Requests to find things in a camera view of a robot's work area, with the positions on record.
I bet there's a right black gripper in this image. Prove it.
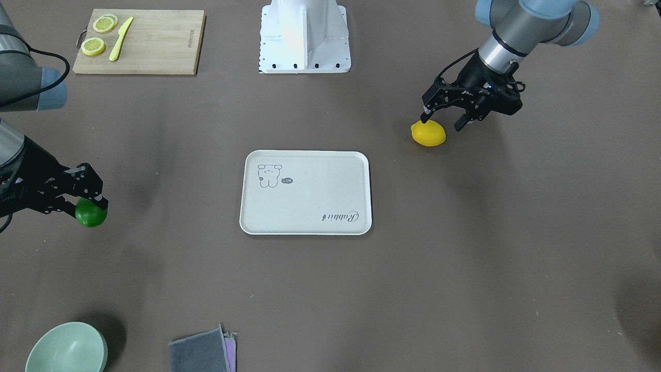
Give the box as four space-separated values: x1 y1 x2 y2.
1 137 108 219

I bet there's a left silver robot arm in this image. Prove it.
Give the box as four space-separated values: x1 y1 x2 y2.
420 1 600 131

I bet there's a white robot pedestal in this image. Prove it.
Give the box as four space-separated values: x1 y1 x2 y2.
258 1 352 74

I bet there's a cream rectangular tray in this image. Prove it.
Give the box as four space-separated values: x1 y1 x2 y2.
239 150 372 236

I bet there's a grey folded cloth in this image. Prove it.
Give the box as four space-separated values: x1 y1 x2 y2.
168 327 238 371

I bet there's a mint green bowl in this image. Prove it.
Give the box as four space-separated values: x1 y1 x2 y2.
24 322 108 371

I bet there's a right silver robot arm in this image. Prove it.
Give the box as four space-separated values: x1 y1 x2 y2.
1 9 108 227

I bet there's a green lime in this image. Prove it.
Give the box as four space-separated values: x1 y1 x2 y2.
74 198 108 227

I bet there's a yellow lemon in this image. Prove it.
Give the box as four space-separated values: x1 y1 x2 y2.
411 120 447 147

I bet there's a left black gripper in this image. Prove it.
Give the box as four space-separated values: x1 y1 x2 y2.
421 52 525 131

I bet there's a yellow plastic knife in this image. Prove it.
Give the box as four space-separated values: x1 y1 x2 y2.
108 17 134 62

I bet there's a lemon slice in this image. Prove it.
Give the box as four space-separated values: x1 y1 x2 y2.
80 37 106 56
92 14 118 33

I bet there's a bamboo cutting board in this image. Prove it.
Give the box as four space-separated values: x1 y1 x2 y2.
73 8 206 75

